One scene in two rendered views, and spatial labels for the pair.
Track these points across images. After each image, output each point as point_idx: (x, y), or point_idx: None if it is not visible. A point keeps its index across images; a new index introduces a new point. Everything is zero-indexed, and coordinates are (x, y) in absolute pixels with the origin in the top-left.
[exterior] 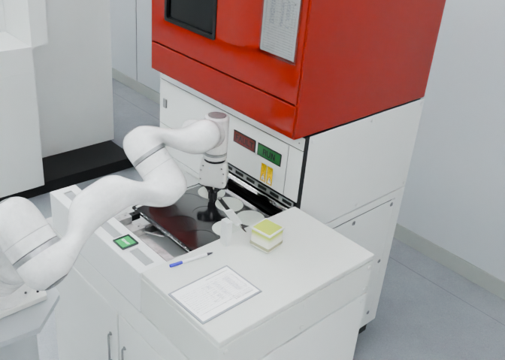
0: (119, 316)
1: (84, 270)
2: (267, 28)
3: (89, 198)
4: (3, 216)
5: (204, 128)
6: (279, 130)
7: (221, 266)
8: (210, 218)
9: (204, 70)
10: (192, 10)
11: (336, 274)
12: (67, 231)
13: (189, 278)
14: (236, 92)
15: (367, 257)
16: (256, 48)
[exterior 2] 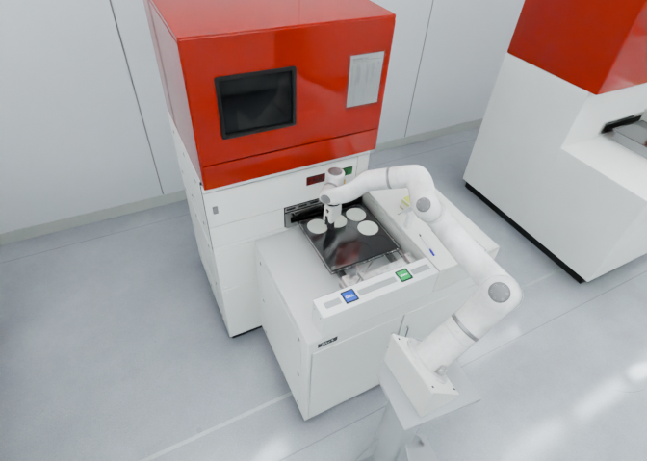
0: (406, 314)
1: (366, 326)
2: (353, 89)
3: (479, 247)
4: (519, 290)
5: (426, 169)
6: (364, 150)
7: (431, 233)
8: (353, 233)
9: (283, 153)
10: (261, 114)
11: (437, 191)
12: (487, 272)
13: (444, 248)
14: (322, 149)
15: None
16: (342, 109)
